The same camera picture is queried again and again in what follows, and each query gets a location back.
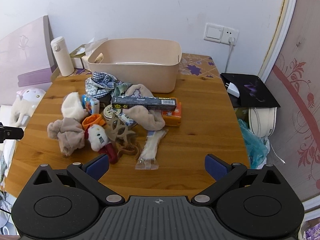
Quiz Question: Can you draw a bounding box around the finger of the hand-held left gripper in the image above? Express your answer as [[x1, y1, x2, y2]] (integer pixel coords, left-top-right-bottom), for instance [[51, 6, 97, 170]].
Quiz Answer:
[[0, 122, 25, 143]]

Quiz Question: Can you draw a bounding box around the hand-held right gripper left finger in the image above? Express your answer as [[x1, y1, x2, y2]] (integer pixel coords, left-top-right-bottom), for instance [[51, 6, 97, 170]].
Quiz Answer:
[[32, 154, 125, 204]]

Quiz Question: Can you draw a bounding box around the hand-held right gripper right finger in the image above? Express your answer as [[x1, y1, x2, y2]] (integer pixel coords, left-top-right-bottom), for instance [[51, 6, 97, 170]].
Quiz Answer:
[[191, 154, 287, 204]]

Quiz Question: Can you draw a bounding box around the white plush cat toy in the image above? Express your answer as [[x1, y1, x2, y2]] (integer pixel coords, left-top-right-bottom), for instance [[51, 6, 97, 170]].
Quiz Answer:
[[84, 124, 118, 164]]

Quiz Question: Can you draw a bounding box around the brown hair clip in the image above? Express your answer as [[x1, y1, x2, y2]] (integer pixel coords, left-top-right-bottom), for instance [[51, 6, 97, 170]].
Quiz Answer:
[[116, 139, 142, 159]]

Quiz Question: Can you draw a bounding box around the taupe hair claw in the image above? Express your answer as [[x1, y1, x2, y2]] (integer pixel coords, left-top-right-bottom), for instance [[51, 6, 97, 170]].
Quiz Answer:
[[106, 114, 137, 140]]

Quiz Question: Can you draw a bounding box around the plush mouse toy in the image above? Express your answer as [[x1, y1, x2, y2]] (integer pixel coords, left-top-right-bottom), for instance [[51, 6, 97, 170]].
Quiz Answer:
[[47, 117, 85, 155]]

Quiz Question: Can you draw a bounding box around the orange soft toy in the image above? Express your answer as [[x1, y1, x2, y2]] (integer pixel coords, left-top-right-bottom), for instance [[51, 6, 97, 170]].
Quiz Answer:
[[82, 114, 105, 130]]

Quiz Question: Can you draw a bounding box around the blue patterned small packet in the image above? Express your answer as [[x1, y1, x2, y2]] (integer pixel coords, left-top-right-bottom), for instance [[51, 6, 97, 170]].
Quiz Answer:
[[117, 112, 138, 128]]

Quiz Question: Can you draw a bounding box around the clear packet with white item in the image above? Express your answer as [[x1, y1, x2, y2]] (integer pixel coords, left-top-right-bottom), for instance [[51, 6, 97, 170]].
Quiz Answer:
[[135, 129, 168, 170]]

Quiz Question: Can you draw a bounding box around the round metal tin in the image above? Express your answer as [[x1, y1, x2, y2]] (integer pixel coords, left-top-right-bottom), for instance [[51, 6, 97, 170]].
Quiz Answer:
[[104, 104, 120, 120]]

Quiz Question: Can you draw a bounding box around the small colourful blue box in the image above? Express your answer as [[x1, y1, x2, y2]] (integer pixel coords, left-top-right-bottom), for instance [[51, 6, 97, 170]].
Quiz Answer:
[[82, 94, 100, 115]]

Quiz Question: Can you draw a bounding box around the orange white small toy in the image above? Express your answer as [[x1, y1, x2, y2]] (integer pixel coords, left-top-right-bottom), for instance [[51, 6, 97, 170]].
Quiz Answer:
[[61, 92, 85, 120]]

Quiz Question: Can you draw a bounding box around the orange tissue packet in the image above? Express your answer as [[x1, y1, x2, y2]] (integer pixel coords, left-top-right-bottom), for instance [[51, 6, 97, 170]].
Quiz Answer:
[[161, 101, 182, 127]]

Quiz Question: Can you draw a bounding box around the beige plush toy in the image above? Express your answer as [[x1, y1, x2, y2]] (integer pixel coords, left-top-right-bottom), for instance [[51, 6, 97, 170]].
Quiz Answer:
[[125, 84, 166, 131]]

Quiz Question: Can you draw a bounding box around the blue floral cloth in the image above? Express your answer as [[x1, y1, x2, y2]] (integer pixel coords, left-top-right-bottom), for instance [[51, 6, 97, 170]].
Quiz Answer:
[[85, 77, 113, 98]]

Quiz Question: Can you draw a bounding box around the long black box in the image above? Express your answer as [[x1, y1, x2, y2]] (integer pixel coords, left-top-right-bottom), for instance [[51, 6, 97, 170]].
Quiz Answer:
[[111, 95, 178, 111]]

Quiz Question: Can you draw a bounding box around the green striped cloth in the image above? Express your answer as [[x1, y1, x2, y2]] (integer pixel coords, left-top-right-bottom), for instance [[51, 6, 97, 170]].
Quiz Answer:
[[114, 81, 133, 97]]

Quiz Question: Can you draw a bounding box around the blue gingham cloth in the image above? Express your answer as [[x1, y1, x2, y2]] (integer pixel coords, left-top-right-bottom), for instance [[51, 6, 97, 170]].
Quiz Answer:
[[92, 71, 125, 98]]

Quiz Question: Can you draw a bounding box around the beige plastic basket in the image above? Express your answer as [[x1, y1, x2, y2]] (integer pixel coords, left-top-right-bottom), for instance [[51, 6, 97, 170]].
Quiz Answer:
[[87, 39, 182, 93]]

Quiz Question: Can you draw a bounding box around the wooden desktop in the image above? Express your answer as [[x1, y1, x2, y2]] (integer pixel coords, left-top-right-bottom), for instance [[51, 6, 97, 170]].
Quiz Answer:
[[7, 52, 252, 200]]

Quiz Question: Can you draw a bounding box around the teal plastic bag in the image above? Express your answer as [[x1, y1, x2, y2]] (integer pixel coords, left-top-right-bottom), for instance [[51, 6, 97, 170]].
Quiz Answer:
[[237, 119, 268, 169]]

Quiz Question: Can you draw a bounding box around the white round appliance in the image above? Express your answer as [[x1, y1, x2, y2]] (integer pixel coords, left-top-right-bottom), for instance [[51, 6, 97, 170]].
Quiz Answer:
[[248, 107, 278, 138]]

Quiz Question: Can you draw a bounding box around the purple headboard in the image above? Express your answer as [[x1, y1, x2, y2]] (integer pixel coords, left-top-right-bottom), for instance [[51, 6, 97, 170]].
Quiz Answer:
[[0, 15, 58, 93]]

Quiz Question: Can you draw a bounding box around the white charger adapter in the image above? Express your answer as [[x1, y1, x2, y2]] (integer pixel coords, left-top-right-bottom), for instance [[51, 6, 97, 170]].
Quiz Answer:
[[226, 81, 240, 98]]

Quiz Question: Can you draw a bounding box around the white thermos bottle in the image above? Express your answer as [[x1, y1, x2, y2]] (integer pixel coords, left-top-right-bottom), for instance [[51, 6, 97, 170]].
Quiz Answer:
[[51, 37, 75, 77]]

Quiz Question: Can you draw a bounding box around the gold tissue box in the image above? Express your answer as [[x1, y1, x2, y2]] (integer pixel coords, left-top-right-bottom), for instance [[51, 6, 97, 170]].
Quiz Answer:
[[69, 44, 87, 69]]

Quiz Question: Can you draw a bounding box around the floral wardrobe door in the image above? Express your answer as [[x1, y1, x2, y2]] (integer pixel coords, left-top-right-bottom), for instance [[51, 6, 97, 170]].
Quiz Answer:
[[257, 0, 320, 210]]

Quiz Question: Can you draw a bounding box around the white soft tissue pack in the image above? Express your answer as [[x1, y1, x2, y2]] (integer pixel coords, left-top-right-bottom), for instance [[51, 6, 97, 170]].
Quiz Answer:
[[81, 37, 108, 71]]

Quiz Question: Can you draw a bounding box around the white plug with cable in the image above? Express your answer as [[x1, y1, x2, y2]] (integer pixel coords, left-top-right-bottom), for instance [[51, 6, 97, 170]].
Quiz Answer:
[[224, 37, 237, 74]]

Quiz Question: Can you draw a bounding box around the white wall switch socket panel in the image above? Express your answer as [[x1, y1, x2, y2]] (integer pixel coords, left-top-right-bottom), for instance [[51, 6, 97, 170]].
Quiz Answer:
[[204, 22, 239, 44]]

